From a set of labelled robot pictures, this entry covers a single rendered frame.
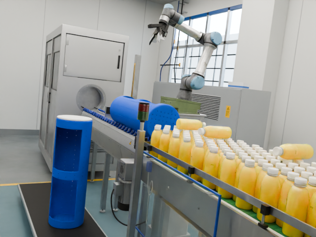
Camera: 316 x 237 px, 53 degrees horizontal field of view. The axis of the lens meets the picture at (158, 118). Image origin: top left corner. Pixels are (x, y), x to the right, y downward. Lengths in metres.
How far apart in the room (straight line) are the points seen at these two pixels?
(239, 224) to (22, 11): 6.54
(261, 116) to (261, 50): 1.30
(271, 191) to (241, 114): 2.70
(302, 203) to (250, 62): 4.14
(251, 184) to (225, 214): 0.17
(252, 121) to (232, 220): 2.77
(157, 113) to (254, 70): 3.01
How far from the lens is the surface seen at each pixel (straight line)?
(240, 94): 3.87
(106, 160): 3.30
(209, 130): 1.78
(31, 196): 3.45
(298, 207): 1.19
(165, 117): 2.34
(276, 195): 1.28
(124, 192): 2.11
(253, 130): 4.09
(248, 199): 1.32
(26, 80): 7.22
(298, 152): 1.52
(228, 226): 1.40
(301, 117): 4.87
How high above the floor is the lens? 1.36
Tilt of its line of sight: 6 degrees down
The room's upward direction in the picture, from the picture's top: 6 degrees clockwise
